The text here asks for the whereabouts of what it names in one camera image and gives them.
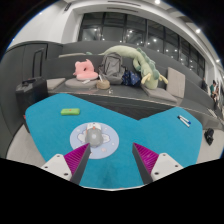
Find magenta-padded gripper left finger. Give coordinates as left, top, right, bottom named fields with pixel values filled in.
left=40, top=143, right=92, bottom=186

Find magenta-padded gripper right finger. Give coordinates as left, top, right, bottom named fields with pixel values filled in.
left=131, top=142, right=184, bottom=186

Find grey computer mouse orange accent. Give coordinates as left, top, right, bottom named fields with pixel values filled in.
left=84, top=122, right=105, bottom=148

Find round light blue mouse pad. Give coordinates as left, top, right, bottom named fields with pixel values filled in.
left=69, top=121, right=120, bottom=160

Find white marker black cap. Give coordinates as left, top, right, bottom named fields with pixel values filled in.
left=177, top=115, right=191, bottom=128

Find white marker blue cap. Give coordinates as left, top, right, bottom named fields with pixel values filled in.
left=179, top=114, right=192, bottom=125

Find black bag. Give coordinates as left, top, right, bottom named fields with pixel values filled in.
left=203, top=127, right=215, bottom=146

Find green eraser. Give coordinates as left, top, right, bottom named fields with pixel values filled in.
left=60, top=107, right=81, bottom=116

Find flat grey seat cushion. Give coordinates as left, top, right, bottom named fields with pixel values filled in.
left=141, top=84, right=178, bottom=104

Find black suitcase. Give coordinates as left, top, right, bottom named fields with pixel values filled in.
left=15, top=48, right=49, bottom=116

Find square grey floor cushion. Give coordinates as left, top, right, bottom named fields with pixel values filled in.
left=46, top=77, right=67, bottom=91

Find upright grey seat cushion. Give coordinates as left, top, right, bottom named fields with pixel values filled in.
left=166, top=66, right=186, bottom=99

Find round grey floor cushion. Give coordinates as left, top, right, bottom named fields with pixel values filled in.
left=64, top=77, right=99, bottom=90

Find person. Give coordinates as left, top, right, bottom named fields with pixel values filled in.
left=209, top=79, right=221, bottom=104
left=200, top=77, right=208, bottom=92

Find small tan woven basket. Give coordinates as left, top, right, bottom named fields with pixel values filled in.
left=96, top=79, right=111, bottom=90

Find dark blue patterned bag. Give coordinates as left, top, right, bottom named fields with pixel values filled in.
left=121, top=69, right=143, bottom=88

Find pink plush cushion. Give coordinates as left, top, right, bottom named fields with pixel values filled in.
left=72, top=58, right=99, bottom=81

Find green dragon plush toy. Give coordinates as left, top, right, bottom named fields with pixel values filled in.
left=99, top=45, right=169, bottom=90

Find grey backpack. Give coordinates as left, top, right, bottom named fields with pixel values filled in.
left=98, top=52, right=126, bottom=85

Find ceiling lights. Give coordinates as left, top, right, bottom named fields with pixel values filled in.
left=153, top=0, right=222, bottom=64

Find dark glass window wall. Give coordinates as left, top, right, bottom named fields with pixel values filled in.
left=78, top=12, right=206, bottom=79

